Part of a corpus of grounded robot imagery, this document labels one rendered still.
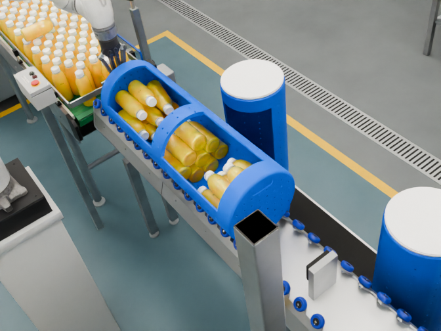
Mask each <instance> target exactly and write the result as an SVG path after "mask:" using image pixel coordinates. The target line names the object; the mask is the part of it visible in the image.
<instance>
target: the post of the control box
mask: <svg viewBox="0 0 441 331"><path fill-rule="evenodd" d="M40 111H41V113H42V115H43V117H44V119H45V121H46V123H47V125H48V127H49V129H50V131H51V134H52V136H53V138H54V140H55V142H56V144H57V147H58V149H59V151H60V153H61V155H62V157H63V159H64V161H65V163H66V165H67V167H68V169H69V172H70V174H71V176H72V178H73V180H74V182H75V185H76V187H77V189H78V191H79V193H80V195H81V197H82V199H83V201H84V203H85V205H86V207H87V210H88V212H89V214H90V216H91V218H92V220H93V223H94V225H95V227H96V228H97V229H98V230H100V229H102V228H104V225H103V223H102V221H101V219H100V216H99V214H98V212H97V210H96V208H95V205H94V204H93V201H92V199H91V197H90V194H89V192H88V190H87V187H86V186H85V183H84V182H83V179H82V177H81V175H80V173H79V170H78V168H77V166H76V164H75V162H74V159H73V157H72V155H71V153H70V150H69V148H68V146H67V144H66V142H65V140H64V138H63V135H62V133H61V131H60V128H59V126H58V124H57V122H56V120H55V118H54V116H53V113H52V111H51V109H50V106H47V107H45V108H43V109H41V110H40Z"/></svg>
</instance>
